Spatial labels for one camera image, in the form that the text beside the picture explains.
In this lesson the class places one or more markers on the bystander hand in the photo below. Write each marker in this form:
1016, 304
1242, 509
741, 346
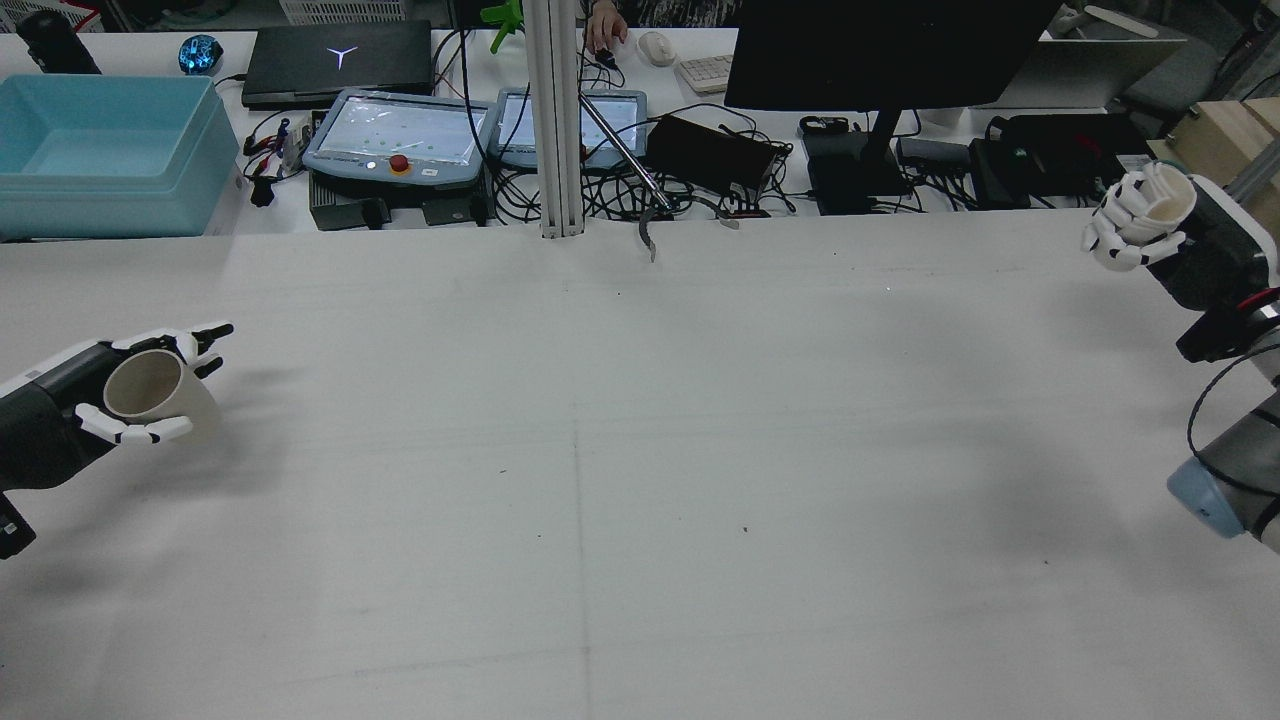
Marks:
605, 25

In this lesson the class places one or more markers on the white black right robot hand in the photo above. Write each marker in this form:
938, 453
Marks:
1220, 255

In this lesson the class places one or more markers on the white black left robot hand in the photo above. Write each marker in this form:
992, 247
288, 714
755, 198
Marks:
45, 430

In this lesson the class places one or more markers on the smooth rim white paper cup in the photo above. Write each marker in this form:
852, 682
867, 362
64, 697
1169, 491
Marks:
140, 385

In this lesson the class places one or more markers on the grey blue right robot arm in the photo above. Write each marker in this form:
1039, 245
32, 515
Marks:
1240, 470

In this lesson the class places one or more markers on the white computer mouse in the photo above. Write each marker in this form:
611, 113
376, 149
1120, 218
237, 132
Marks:
657, 48

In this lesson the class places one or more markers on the grey teach pendant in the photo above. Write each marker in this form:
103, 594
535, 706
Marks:
615, 125

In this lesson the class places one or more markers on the green plastic clamp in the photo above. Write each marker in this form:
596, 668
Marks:
503, 22

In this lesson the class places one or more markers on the white keyboard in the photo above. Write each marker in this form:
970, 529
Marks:
708, 73

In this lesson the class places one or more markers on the wooden box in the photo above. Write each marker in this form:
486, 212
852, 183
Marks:
1225, 140

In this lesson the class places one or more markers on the thin metal rod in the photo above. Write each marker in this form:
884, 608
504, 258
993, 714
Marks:
625, 150

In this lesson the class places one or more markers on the black power brick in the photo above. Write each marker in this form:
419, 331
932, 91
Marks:
710, 150

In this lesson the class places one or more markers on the black equipment case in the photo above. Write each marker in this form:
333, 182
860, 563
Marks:
1060, 155

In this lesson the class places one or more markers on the silver laptop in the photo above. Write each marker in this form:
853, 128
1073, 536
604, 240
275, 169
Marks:
1110, 55

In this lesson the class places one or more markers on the teach pendant with red button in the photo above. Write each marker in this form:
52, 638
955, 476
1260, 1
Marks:
400, 135

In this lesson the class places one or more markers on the white mesh basket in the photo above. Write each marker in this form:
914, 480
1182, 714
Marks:
345, 10

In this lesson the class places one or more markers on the black laptop with logo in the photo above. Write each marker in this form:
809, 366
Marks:
340, 60

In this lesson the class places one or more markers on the black computer monitor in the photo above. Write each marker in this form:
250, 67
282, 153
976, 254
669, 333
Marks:
880, 50

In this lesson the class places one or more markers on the black box under pendant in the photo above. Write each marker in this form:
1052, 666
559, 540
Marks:
400, 210

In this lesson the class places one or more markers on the light blue plastic bin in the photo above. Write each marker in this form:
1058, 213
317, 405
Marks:
110, 150

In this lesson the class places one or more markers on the grey usb hub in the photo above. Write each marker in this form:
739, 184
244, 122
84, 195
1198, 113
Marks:
932, 152

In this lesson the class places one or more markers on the black cylinder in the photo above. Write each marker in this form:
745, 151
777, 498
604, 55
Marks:
55, 45

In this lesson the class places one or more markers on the glowing blue ball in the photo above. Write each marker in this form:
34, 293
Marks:
200, 55

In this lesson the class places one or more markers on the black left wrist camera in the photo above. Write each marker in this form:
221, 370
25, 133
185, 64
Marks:
12, 520

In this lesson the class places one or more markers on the aluminium profile post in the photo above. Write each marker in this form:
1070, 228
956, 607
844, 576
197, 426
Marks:
553, 120

